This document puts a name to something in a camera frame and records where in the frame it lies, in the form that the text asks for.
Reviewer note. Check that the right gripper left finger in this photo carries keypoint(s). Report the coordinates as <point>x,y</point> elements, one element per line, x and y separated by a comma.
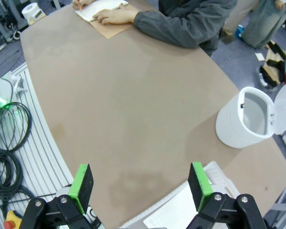
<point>81,190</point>

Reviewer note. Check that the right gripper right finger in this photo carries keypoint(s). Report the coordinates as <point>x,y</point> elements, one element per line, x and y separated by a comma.
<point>200,188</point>

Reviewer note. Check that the spiral notebook kraft cover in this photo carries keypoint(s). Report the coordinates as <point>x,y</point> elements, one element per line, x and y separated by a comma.
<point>95,9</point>

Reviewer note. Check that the person's left forearm grey sleeve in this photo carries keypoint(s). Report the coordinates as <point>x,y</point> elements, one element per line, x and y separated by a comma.
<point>166,28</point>

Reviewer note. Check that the person's left hand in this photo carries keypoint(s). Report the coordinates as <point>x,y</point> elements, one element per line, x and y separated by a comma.
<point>114,16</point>

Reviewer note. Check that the person's right hand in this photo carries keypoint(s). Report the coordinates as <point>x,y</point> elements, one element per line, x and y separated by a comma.
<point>82,2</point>

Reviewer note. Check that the yellow red emergency stop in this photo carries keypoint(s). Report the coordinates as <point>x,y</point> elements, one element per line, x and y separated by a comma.
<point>12,220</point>

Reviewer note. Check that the white lidded trash bin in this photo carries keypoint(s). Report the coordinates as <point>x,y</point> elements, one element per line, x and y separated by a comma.
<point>248,119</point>

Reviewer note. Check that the wooden and black stand pile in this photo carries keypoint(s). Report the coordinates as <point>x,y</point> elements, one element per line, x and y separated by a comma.
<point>272,69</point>

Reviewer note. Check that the white card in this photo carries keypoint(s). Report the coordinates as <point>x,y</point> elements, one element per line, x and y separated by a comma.
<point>259,56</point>

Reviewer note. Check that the blue white shoe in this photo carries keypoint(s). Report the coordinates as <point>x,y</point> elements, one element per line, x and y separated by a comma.
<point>240,31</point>

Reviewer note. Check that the person in grey jacket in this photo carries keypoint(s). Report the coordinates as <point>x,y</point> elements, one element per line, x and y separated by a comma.
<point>200,14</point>

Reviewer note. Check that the tall mannequin in white shirt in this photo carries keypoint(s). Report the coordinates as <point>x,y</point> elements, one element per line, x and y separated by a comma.
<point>257,21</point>

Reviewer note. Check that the small wooden box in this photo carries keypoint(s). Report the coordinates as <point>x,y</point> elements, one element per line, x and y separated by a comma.
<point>38,16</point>

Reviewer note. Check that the white toilet paper roll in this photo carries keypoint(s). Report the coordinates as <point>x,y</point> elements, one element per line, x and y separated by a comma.
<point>29,10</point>

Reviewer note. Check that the white slotted base plate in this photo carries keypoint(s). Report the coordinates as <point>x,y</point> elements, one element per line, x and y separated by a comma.
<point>45,152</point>

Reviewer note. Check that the aluminium frame rack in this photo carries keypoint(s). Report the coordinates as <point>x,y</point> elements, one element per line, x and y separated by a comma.
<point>2,21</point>

